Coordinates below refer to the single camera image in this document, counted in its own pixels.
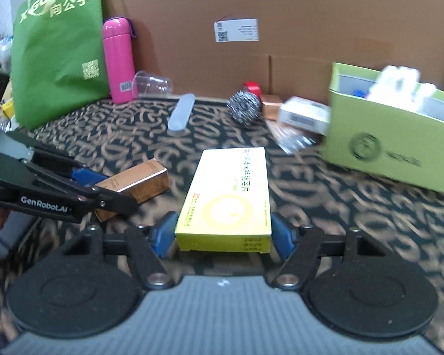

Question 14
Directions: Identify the steel wool scrubber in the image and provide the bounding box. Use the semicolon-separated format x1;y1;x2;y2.
227;90;262;126

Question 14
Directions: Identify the yellow box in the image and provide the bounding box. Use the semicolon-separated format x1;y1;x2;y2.
174;147;273;254

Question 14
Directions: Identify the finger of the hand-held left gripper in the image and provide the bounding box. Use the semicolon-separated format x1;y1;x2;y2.
78;186;139;216
7;131;110;188

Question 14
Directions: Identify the copper box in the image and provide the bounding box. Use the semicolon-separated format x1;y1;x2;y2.
260;94;284;121

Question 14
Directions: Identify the pink thermos bottle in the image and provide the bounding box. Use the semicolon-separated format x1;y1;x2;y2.
102;17;137;104

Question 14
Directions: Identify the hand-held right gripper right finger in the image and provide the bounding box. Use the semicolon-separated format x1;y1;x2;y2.
270;212;390;291

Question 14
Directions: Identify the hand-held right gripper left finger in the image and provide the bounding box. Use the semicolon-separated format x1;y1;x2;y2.
61;211;179;291

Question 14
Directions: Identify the bronze rectangular box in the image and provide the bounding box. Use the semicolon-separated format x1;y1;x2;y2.
94;158;170;223

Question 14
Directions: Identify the black letter-print mat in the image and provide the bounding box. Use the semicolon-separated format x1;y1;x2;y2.
0;95;444;355

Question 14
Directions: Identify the clear plastic packet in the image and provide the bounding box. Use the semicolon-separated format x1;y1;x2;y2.
269;120;325;155

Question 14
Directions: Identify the light green shoe box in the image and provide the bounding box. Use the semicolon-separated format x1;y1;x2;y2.
318;62;444;200

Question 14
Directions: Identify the green tote bag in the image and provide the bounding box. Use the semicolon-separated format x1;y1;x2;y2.
12;0;110;130

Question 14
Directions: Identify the red tape roll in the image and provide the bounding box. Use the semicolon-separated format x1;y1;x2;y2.
242;81;263;99

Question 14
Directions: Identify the white barcode box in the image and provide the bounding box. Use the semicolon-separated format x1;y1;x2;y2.
279;96;331;136

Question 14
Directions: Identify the clear plastic cup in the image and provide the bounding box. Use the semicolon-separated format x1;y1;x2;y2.
132;70;175;99

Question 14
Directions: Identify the white shipping label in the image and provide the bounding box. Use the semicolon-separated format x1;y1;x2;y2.
213;18;259;43

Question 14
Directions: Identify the translucent white case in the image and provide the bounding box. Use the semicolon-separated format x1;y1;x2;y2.
168;93;196;133

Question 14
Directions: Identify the large cardboard box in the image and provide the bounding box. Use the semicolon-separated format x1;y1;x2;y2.
100;0;444;105

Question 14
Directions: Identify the white rubber glove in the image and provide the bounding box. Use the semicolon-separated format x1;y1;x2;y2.
369;65;438;112

